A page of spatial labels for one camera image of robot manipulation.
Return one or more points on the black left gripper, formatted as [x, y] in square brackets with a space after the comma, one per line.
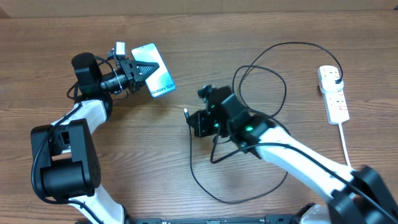
[130, 69]

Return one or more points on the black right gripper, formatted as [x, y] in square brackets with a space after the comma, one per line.
[201, 125]

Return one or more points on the blue Galaxy smartphone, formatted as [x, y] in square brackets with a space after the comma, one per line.
[161, 81]

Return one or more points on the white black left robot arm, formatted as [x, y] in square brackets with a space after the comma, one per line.
[65, 168]

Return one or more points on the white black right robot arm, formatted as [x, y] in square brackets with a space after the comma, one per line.
[350, 196]

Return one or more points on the white charger plug adapter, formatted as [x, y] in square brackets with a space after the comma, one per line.
[329, 85]

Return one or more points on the white power strip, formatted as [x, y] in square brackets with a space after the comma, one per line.
[335, 103]

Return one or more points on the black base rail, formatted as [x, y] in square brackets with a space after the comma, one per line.
[268, 219]

